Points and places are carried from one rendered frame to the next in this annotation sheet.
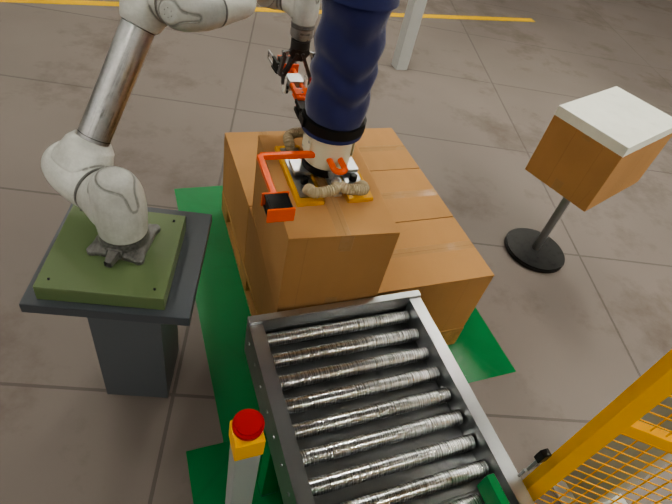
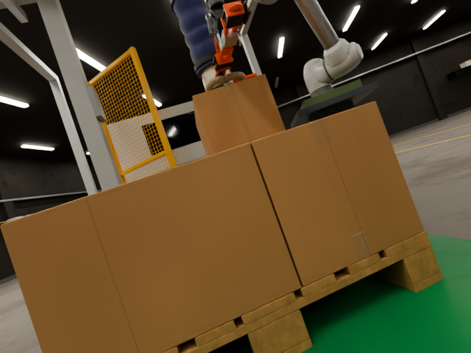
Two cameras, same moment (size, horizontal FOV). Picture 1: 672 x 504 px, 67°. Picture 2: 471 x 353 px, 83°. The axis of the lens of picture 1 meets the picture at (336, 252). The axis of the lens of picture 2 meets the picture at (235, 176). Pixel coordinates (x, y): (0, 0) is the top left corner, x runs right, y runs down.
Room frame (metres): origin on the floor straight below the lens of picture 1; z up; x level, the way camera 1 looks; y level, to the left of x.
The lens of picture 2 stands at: (3.14, 0.54, 0.46)
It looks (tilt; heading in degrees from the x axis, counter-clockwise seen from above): 1 degrees up; 198
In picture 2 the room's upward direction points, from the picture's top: 20 degrees counter-clockwise
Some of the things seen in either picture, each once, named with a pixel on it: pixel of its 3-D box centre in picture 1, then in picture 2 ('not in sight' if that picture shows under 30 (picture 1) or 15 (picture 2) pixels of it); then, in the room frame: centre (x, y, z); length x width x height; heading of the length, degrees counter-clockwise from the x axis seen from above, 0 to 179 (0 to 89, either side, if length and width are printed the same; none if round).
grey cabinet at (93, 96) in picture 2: not in sight; (97, 104); (1.05, -1.23, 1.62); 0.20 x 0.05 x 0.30; 29
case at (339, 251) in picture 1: (316, 219); (235, 134); (1.54, 0.11, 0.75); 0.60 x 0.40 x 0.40; 26
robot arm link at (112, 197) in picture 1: (116, 201); (317, 75); (1.12, 0.70, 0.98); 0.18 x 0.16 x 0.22; 65
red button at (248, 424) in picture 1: (248, 426); not in sight; (0.51, 0.09, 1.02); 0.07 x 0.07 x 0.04
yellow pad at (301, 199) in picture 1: (298, 170); not in sight; (1.53, 0.21, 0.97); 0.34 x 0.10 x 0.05; 29
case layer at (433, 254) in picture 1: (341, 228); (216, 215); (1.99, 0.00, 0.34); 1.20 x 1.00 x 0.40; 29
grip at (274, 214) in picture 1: (277, 206); not in sight; (1.18, 0.21, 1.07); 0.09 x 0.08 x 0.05; 119
